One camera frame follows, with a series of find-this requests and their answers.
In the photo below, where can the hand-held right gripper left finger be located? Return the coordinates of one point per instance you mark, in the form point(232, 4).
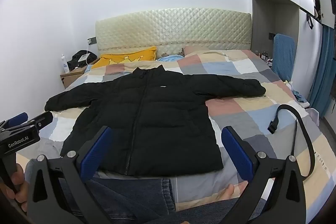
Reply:
point(97, 153)

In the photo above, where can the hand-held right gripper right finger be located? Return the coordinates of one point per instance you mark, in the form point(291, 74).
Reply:
point(236, 153)

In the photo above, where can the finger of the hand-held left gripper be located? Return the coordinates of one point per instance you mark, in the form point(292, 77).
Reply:
point(17, 118)
point(43, 119)

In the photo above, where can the black puffer jacket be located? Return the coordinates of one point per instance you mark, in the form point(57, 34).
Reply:
point(162, 113)

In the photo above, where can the person's left hand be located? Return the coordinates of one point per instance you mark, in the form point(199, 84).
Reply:
point(20, 196)

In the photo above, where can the person's bare foot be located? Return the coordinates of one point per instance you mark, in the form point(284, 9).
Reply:
point(228, 192)

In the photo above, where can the checked pastel blanket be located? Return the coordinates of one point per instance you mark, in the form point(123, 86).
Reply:
point(236, 108)

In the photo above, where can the wooden nightstand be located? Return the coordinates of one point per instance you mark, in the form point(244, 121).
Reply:
point(72, 78)

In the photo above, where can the person's blue jeans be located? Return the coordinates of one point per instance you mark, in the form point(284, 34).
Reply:
point(131, 197)

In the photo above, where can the white spray bottle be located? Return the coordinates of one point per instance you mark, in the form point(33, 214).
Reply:
point(65, 65)

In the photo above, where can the black bag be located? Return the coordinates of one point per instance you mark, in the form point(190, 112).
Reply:
point(77, 56)

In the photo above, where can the black belt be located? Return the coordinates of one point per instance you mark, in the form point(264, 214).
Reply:
point(309, 142)

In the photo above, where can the white tablet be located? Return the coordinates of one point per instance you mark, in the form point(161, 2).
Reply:
point(85, 57)

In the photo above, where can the teal crumpled cloth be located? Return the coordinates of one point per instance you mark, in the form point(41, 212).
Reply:
point(300, 97)

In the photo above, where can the yellow pillow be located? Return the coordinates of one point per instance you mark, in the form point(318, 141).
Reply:
point(126, 57)

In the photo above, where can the blue chair cover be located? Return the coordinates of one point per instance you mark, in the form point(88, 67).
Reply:
point(283, 56)

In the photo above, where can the pink pillow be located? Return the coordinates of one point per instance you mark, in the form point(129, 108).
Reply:
point(194, 50)

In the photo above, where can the light blue pillow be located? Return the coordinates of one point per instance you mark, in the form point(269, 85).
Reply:
point(169, 58)

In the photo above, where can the blue curtain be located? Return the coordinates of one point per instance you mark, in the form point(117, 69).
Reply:
point(323, 69)

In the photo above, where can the cream quilted headboard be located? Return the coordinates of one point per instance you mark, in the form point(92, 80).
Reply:
point(170, 29)

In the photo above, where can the grey wall socket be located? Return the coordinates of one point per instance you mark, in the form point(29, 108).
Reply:
point(92, 41)

